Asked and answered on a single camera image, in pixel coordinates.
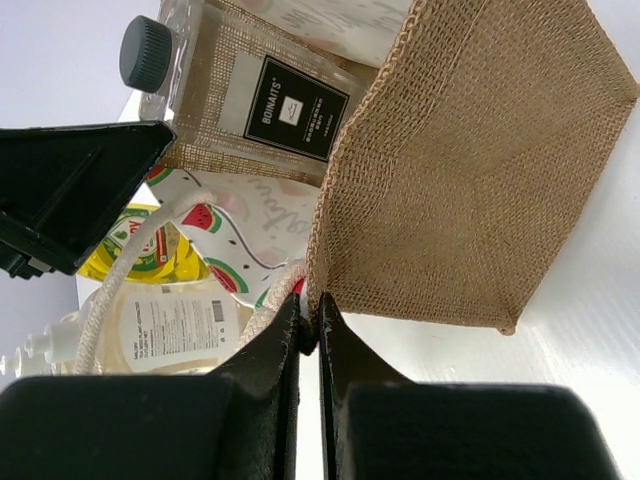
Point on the yellow bottle red cap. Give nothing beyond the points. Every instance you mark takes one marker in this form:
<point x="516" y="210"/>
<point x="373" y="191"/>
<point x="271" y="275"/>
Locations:
<point x="167" y="257"/>

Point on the burlap watermelon canvas bag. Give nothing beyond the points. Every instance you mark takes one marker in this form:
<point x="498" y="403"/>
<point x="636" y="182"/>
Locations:
<point x="482" y="132"/>

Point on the square bottle grey cap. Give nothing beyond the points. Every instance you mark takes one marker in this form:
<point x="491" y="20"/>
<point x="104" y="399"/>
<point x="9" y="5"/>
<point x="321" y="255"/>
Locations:
<point x="242" y="96"/>

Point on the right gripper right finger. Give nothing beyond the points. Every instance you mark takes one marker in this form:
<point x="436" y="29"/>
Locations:
<point x="558" y="400"/>

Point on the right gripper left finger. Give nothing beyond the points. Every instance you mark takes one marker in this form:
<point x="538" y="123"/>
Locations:
<point x="236" y="422"/>

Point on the yellow bottle white cap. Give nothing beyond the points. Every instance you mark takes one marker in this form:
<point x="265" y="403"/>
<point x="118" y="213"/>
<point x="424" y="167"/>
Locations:
<point x="181" y="328"/>

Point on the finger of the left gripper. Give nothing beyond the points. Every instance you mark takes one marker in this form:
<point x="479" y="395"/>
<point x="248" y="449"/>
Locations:
<point x="62" y="188"/>

